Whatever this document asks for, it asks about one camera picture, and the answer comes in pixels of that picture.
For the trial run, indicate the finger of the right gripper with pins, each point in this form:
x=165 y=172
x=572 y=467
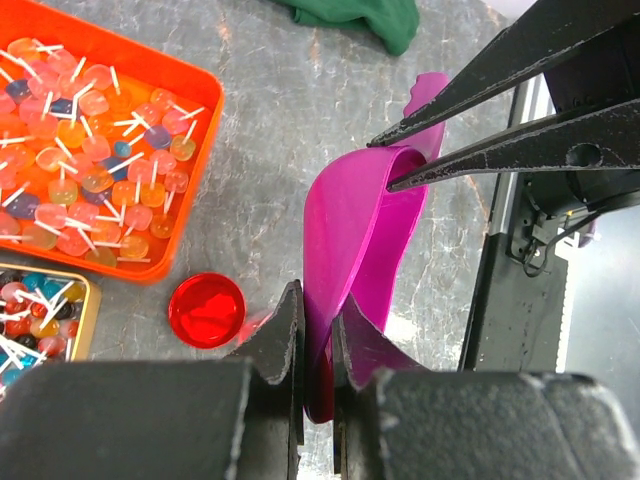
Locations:
x=546 y=34
x=603 y=139

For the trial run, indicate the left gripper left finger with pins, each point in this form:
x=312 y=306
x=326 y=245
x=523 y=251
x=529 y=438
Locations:
x=269 y=426

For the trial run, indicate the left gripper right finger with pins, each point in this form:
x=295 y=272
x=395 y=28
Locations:
x=364 y=360

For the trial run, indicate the purple plastic scoop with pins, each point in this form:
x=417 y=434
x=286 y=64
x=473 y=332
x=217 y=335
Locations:
x=355 y=234

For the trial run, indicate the red jar lid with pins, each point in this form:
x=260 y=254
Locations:
x=207 y=310

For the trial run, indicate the green cloth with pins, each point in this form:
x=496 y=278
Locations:
x=394 y=23

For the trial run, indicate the gold tin wrapped lollipops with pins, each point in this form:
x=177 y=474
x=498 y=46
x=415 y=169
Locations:
x=47 y=316

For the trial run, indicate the orange box of lollipops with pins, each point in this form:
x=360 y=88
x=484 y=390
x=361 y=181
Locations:
x=103 y=144

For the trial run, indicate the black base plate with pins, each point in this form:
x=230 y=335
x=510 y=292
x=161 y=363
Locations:
x=514 y=321

